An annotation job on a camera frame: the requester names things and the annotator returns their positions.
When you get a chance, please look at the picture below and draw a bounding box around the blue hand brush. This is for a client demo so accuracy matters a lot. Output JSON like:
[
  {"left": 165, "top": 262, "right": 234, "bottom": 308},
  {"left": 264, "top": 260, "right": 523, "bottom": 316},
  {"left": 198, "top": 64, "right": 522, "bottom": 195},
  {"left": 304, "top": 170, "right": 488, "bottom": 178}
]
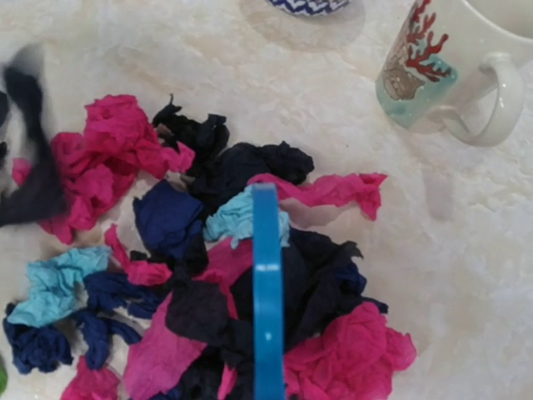
[{"left": 252, "top": 183, "right": 285, "bottom": 400}]

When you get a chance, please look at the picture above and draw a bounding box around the pile of coloured paper scraps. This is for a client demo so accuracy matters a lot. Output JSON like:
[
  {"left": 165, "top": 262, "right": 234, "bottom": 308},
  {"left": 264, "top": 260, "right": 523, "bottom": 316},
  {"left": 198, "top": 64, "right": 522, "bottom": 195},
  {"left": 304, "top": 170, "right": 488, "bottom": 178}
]
[{"left": 1, "top": 45, "right": 416, "bottom": 399}]

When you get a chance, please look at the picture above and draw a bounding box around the patterned red ceramic bowl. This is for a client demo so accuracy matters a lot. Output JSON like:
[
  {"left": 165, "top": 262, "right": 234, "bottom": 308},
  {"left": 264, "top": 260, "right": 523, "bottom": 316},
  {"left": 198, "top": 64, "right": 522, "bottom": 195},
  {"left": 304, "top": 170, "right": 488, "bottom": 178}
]
[{"left": 267, "top": 0, "right": 351, "bottom": 17}]

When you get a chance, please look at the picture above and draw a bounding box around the cream ceramic mug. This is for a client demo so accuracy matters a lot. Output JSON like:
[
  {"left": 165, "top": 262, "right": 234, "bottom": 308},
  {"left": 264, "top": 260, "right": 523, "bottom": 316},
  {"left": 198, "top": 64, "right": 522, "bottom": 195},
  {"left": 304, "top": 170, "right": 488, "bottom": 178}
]
[{"left": 376, "top": 1, "right": 532, "bottom": 147}]

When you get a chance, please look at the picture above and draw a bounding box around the green paper scrap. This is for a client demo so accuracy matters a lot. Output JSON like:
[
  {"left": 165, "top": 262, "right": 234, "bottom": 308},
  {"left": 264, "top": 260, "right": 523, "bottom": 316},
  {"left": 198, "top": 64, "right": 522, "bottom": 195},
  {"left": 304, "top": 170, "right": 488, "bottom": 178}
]
[{"left": 0, "top": 361, "right": 7, "bottom": 395}]

